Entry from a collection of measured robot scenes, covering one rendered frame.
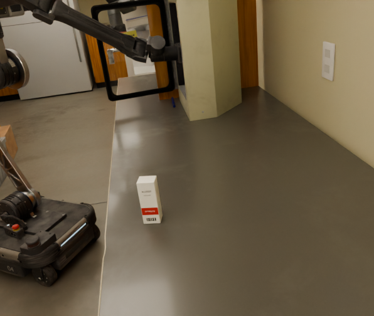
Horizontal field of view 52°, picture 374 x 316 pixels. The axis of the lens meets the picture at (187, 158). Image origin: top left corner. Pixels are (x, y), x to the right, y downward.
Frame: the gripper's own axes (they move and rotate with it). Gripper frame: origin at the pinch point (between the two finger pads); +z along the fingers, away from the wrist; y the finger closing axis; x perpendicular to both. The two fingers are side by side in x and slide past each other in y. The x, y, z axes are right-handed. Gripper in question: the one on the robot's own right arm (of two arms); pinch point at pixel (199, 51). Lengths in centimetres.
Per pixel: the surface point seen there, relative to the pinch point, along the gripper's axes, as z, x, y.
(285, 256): -5, 25, -101
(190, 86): -6.9, 10.5, -15.8
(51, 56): -138, 58, 477
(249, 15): 27.9, -11.1, 19.9
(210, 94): 0.7, 14.3, -16.0
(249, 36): 28.1, -2.4, 20.0
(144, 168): -28, 26, -52
